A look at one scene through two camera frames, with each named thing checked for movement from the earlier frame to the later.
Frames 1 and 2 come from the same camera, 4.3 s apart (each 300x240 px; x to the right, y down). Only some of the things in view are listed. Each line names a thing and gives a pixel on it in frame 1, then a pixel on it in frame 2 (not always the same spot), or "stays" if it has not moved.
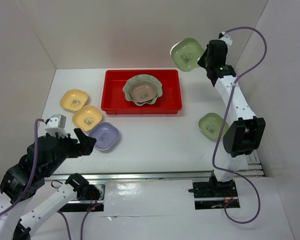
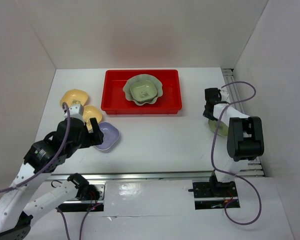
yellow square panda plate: (86, 117) stays
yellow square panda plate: (73, 99) stays
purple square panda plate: (106, 134) stays
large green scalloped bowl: (126, 88) stays
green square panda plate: (186, 53) → (143, 91)
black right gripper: (200, 62) → (206, 114)
